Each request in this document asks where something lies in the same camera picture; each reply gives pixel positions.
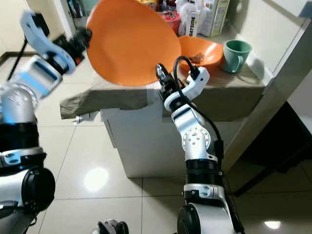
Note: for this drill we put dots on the orange deep plate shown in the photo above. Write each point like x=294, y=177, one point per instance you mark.
x=209, y=51

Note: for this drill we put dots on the large pale cereal box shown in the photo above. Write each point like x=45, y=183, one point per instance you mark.
x=214, y=17

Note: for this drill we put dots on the silver metal fork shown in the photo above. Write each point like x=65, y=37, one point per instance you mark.
x=197, y=57

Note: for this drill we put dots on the white plastic bag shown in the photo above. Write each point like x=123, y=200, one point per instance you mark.
x=180, y=6

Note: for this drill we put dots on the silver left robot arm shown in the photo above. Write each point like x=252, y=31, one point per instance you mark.
x=24, y=97

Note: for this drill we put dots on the white counter cabinet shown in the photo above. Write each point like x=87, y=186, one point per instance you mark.
x=141, y=146

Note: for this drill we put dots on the glass sliding door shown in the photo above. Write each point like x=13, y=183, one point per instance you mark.
x=80, y=9

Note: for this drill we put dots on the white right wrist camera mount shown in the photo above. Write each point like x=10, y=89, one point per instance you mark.
x=197, y=80

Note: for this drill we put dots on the green ceramic mug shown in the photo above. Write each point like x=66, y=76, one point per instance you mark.
x=236, y=56

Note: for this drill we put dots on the grey beige table cloth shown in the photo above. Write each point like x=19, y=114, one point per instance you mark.
x=239, y=92

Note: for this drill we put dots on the red instant noodle cup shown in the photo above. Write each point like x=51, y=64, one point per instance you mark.
x=171, y=22

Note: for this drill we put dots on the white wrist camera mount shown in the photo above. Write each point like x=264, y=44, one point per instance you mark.
x=39, y=34
x=197, y=80

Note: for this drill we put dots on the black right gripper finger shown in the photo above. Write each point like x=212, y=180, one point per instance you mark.
x=162, y=73

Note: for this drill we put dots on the beige counter cabinet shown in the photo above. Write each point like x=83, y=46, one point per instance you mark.
x=9, y=24

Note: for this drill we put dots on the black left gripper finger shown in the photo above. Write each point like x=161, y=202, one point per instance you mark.
x=85, y=35
x=85, y=47

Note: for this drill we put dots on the white oat milk carton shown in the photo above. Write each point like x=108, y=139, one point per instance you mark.
x=191, y=27

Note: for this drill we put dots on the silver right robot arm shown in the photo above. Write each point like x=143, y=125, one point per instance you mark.
x=197, y=141

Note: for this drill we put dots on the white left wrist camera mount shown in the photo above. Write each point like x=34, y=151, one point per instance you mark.
x=39, y=34

